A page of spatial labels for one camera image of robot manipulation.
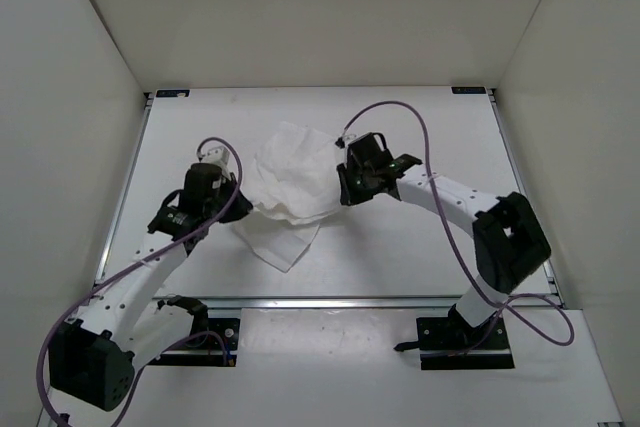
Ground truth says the white pleated skirt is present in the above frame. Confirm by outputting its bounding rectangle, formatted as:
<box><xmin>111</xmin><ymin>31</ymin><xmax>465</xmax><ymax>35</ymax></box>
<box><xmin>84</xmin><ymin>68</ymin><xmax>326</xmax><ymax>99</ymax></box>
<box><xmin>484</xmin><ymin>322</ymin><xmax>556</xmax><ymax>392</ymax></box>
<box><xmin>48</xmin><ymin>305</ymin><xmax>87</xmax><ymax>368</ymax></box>
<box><xmin>233</xmin><ymin>122</ymin><xmax>343</xmax><ymax>273</ymax></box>

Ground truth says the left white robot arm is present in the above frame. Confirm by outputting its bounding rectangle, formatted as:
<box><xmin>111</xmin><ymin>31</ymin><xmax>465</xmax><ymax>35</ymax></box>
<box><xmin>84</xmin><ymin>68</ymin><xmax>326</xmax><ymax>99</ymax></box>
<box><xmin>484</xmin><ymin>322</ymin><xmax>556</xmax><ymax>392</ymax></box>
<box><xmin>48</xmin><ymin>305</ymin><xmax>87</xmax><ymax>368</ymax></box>
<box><xmin>48</xmin><ymin>160</ymin><xmax>252</xmax><ymax>412</ymax></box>

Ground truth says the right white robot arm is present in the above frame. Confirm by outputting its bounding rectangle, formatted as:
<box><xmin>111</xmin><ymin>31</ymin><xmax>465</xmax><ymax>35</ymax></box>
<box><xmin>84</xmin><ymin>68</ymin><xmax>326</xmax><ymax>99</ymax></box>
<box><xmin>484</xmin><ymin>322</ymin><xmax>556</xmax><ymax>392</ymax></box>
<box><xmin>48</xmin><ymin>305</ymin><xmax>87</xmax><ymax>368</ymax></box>
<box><xmin>336</xmin><ymin>132</ymin><xmax>551</xmax><ymax>348</ymax></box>

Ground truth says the left blue corner label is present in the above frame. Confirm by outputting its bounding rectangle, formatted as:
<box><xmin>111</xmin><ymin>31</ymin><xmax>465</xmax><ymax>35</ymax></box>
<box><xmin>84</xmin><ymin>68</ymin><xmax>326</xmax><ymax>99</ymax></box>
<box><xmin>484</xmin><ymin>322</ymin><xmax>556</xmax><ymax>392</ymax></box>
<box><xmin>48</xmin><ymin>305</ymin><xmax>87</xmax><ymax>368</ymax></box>
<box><xmin>155</xmin><ymin>89</ymin><xmax>190</xmax><ymax>98</ymax></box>

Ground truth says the blue corner label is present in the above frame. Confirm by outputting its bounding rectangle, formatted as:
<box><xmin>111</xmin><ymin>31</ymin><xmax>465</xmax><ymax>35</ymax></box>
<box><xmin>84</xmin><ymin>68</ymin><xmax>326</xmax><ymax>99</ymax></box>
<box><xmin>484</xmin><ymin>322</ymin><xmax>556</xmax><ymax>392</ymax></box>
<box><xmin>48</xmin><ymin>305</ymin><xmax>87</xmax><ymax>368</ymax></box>
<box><xmin>155</xmin><ymin>89</ymin><xmax>190</xmax><ymax>98</ymax></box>
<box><xmin>451</xmin><ymin>86</ymin><xmax>486</xmax><ymax>95</ymax></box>

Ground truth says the right blue corner label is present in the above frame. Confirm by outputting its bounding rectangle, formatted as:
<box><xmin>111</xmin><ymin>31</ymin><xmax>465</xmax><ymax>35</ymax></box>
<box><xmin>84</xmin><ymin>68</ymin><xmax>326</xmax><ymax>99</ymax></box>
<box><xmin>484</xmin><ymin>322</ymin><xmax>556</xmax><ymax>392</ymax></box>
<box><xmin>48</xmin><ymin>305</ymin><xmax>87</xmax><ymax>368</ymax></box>
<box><xmin>451</xmin><ymin>86</ymin><xmax>486</xmax><ymax>95</ymax></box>

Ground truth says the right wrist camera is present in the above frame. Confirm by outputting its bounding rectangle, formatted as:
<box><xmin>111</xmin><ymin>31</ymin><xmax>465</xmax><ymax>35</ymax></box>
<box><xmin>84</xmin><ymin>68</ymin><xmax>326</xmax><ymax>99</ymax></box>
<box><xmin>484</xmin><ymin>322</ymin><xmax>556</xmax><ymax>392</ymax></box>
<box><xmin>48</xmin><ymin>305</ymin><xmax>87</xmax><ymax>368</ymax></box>
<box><xmin>334</xmin><ymin>133</ymin><xmax>357</xmax><ymax>149</ymax></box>

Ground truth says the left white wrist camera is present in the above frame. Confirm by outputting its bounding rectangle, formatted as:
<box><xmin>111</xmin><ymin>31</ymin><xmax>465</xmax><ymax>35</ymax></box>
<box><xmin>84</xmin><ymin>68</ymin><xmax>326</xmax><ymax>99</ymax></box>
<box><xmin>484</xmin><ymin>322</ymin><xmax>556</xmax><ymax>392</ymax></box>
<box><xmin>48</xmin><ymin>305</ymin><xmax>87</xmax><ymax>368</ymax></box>
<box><xmin>196</xmin><ymin>144</ymin><xmax>235</xmax><ymax>180</ymax></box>

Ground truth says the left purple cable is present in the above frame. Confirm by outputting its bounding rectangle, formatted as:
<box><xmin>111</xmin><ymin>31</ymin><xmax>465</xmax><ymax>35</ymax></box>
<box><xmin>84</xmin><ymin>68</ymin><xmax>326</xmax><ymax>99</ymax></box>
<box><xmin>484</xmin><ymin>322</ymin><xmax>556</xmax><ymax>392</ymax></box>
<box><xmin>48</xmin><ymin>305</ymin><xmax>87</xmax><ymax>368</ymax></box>
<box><xmin>37</xmin><ymin>136</ymin><xmax>246</xmax><ymax>427</ymax></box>

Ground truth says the purple cable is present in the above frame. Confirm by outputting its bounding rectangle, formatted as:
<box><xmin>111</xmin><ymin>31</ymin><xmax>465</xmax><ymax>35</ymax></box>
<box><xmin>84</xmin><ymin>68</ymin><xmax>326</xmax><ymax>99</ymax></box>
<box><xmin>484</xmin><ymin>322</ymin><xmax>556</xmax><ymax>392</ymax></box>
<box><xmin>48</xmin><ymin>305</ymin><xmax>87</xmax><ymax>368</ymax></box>
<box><xmin>37</xmin><ymin>136</ymin><xmax>246</xmax><ymax>427</ymax></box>
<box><xmin>344</xmin><ymin>101</ymin><xmax>576</xmax><ymax>348</ymax></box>

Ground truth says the aluminium front rail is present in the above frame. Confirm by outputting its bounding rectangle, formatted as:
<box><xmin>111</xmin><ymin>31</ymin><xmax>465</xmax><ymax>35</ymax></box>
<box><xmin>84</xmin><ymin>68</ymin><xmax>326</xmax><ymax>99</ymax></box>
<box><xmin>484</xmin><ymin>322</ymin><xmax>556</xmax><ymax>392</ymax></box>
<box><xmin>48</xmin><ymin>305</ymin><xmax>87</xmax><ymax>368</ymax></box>
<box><xmin>201</xmin><ymin>296</ymin><xmax>458</xmax><ymax>310</ymax></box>

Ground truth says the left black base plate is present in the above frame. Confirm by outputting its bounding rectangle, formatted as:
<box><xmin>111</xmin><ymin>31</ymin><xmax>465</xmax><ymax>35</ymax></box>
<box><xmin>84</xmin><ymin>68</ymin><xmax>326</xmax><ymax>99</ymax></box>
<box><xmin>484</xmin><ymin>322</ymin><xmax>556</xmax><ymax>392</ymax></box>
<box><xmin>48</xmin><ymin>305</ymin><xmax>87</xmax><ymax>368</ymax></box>
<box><xmin>150</xmin><ymin>317</ymin><xmax>241</xmax><ymax>368</ymax></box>

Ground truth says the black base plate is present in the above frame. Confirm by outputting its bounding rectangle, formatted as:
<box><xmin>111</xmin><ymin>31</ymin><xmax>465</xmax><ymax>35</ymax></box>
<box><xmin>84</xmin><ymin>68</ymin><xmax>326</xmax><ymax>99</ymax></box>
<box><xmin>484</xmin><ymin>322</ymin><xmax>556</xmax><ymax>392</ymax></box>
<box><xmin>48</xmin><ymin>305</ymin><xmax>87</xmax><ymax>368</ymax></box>
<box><xmin>394</xmin><ymin>317</ymin><xmax>515</xmax><ymax>371</ymax></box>
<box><xmin>150</xmin><ymin>317</ymin><xmax>241</xmax><ymax>368</ymax></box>

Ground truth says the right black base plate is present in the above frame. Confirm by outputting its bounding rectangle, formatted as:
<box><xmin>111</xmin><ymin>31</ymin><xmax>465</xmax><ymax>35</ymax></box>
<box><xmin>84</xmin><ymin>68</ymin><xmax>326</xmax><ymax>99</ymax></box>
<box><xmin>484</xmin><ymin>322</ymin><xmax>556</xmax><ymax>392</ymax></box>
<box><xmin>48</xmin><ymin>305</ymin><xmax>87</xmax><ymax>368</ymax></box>
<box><xmin>394</xmin><ymin>317</ymin><xmax>515</xmax><ymax>371</ymax></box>

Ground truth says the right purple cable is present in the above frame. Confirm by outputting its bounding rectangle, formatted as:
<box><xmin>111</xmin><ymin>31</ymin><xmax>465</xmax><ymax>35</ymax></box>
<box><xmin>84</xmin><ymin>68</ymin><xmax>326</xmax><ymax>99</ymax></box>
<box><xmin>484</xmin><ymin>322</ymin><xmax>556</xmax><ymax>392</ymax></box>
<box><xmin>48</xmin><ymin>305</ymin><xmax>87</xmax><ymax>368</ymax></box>
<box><xmin>344</xmin><ymin>101</ymin><xmax>576</xmax><ymax>348</ymax></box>

